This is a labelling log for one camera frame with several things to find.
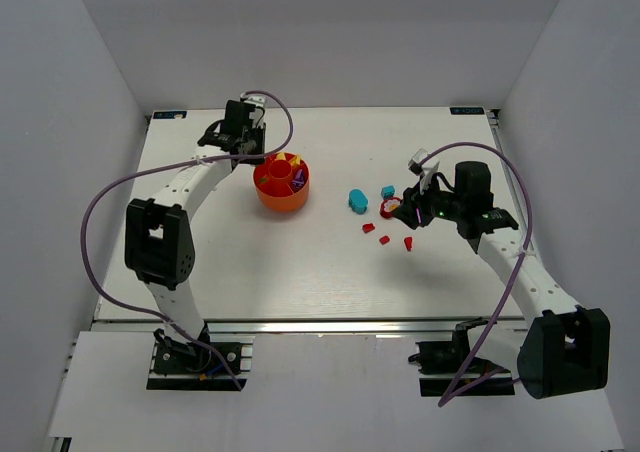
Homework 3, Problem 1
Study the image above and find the orange divided round container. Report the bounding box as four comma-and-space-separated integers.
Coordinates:
253, 152, 310, 213

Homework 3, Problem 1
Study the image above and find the right blue table label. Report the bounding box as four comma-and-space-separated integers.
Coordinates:
449, 106, 485, 116

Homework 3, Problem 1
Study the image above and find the red flower lego brick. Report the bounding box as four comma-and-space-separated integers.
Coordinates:
379, 197, 402, 219

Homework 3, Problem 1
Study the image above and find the blue table label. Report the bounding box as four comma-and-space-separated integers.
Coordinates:
152, 110, 187, 120
449, 106, 485, 116

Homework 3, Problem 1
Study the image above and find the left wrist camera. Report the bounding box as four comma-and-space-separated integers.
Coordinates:
240, 92, 266, 122

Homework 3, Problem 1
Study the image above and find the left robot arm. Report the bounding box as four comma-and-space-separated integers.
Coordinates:
125, 95, 266, 344

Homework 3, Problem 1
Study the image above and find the small teal lego brick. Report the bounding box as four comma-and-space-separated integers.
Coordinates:
381, 185, 395, 199

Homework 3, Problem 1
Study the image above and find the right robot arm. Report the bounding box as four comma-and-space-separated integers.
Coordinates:
392, 159, 611, 399

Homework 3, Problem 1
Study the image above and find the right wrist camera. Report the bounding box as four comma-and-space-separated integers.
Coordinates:
408, 148, 440, 194

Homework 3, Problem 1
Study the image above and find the teal rounded lego brick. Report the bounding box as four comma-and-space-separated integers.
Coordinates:
348, 189, 369, 215

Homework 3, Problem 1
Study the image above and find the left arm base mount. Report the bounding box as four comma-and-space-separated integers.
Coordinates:
146, 329, 252, 392

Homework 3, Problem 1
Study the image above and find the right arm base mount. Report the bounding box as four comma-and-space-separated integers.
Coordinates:
408, 316, 516, 399

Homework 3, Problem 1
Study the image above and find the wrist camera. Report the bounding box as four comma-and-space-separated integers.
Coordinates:
240, 92, 266, 122
408, 148, 440, 194

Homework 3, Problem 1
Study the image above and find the left blue table label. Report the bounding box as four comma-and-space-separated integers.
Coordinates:
152, 110, 187, 120

